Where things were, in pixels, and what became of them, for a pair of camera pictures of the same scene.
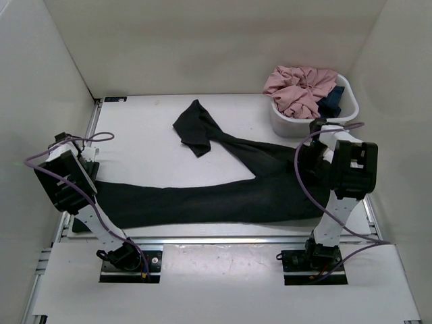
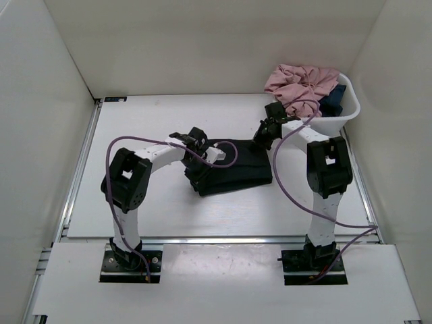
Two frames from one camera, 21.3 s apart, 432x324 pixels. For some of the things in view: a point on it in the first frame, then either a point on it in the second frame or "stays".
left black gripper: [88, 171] to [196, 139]
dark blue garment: [329, 106] stays
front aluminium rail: [100, 243] stays
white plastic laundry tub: [285, 126] stays
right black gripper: [313, 169] to [258, 138]
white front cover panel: [224, 283] stays
